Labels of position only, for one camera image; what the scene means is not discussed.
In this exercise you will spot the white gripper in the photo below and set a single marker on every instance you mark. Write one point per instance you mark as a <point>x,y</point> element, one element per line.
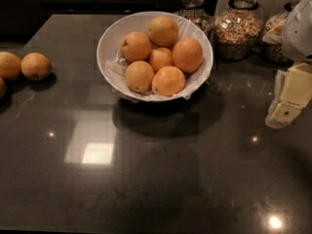
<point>298,36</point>

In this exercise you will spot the white bowl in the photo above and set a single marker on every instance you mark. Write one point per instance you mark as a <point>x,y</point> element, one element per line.
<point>110,43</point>

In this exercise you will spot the centre small orange in bowl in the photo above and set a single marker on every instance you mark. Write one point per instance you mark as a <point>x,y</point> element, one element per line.
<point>160,57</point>

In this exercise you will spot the white plastic liner in bowl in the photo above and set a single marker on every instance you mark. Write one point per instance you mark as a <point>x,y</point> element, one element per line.
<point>113,69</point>

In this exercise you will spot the right glass jar with grains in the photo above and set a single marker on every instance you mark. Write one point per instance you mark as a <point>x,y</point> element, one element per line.
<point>271,43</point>

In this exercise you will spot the glass jar with grains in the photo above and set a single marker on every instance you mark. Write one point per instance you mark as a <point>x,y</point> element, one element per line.
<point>271,43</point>
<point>237,28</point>

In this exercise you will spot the middle glass jar with grains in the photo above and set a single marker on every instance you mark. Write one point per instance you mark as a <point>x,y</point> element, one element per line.
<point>237,28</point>

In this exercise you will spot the left glass jar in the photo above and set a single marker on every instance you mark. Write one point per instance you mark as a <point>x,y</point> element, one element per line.
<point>193,10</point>

